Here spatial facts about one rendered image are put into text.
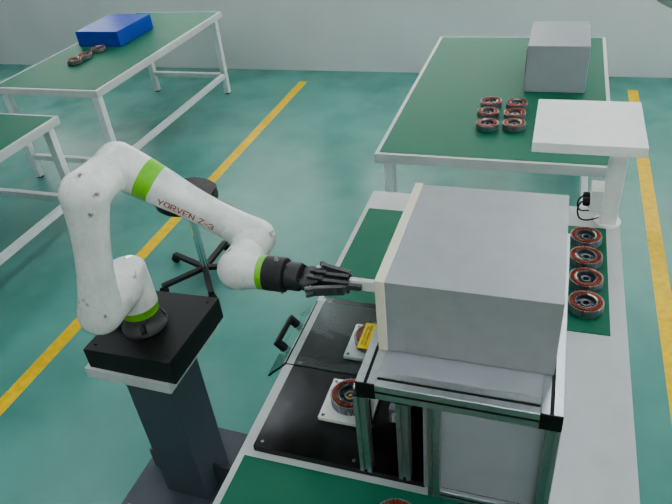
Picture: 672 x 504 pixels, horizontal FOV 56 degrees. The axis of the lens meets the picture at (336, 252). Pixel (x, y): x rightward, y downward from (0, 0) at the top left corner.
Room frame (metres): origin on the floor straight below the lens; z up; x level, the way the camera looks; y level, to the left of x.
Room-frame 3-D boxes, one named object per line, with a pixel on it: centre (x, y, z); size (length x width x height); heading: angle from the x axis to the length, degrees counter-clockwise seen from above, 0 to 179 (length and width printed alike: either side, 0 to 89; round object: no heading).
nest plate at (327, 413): (1.22, 0.00, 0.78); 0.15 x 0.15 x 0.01; 69
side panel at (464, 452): (0.88, -0.29, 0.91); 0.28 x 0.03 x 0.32; 69
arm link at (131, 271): (1.60, 0.66, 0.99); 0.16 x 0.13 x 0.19; 163
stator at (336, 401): (1.22, 0.00, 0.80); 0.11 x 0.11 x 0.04
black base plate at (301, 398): (1.33, -0.05, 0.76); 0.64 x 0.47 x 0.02; 159
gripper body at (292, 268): (1.29, 0.09, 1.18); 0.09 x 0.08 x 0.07; 69
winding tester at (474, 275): (1.20, -0.33, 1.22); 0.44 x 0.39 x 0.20; 159
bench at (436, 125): (3.47, -1.09, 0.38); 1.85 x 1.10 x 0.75; 159
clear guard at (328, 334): (1.19, 0.01, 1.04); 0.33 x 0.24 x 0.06; 69
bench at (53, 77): (5.23, 1.55, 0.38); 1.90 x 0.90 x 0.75; 159
